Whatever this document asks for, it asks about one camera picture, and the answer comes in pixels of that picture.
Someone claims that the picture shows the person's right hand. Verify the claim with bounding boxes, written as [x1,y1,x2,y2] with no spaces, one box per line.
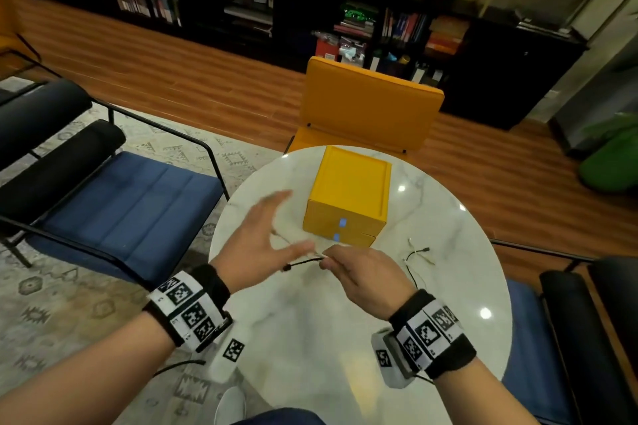
[319,245,417,321]

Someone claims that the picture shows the person's left hand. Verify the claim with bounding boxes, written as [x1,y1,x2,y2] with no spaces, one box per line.
[209,190,318,295]

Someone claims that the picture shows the thin black cable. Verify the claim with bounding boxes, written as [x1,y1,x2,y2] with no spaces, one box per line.
[281,246,432,291]

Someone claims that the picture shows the person's right forearm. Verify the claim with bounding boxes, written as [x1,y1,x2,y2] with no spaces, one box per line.
[433,357,543,425]

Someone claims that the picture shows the person's left forearm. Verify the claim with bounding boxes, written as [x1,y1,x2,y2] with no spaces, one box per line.
[0,310,176,425]

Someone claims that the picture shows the yellow drawer box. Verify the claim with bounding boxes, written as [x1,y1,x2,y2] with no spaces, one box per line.
[302,145,392,248]

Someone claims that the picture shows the black marker-tagged left wristband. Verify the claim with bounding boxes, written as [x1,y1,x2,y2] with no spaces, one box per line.
[143,264,234,354]

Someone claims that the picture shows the black marker-tagged wristband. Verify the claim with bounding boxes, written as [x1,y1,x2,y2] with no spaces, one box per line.
[143,264,234,354]
[388,289,478,381]

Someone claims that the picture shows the black marker-tagged right wristband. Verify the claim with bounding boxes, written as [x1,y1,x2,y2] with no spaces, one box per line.
[388,289,478,381]

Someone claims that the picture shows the yellow chair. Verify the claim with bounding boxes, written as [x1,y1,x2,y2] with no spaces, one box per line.
[284,56,446,161]

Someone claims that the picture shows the person's blue jeans leg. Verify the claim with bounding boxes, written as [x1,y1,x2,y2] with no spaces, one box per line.
[233,407,327,425]

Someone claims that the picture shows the person's white shoe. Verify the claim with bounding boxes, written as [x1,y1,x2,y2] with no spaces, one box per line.
[214,386,247,425]

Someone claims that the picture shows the blue black-framed armchair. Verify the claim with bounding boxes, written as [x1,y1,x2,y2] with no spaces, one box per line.
[489,239,638,425]
[0,34,231,291]

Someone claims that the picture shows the stack of books green top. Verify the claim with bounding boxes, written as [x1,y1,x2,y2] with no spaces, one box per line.
[333,2,379,38]

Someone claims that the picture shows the black low cabinet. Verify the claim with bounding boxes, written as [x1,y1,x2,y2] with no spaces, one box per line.
[441,16,590,132]

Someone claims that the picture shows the stack of orange books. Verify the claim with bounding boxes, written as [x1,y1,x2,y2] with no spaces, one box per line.
[425,16,471,57]

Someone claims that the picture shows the patterned beige rug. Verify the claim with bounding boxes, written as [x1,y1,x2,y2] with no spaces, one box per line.
[0,76,286,425]

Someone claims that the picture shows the black bookshelf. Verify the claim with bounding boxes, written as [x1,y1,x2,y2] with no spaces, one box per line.
[9,0,480,92]

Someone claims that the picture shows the green bean bag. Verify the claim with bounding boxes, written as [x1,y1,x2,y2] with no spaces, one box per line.
[578,112,638,194]

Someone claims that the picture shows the row of upright books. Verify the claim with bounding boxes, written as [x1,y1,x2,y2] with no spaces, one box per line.
[110,0,182,27]

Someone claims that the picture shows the thin white cable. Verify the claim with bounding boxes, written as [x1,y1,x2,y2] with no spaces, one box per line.
[407,238,435,266]

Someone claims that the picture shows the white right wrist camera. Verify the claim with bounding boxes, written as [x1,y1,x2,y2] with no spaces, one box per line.
[371,328,417,390]

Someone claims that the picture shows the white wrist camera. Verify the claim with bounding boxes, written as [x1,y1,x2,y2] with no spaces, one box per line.
[371,328,417,390]
[208,322,248,383]

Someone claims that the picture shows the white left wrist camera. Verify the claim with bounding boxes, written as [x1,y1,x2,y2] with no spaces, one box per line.
[208,322,248,383]

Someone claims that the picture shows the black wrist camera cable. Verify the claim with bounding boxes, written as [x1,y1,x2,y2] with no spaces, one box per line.
[152,358,207,379]

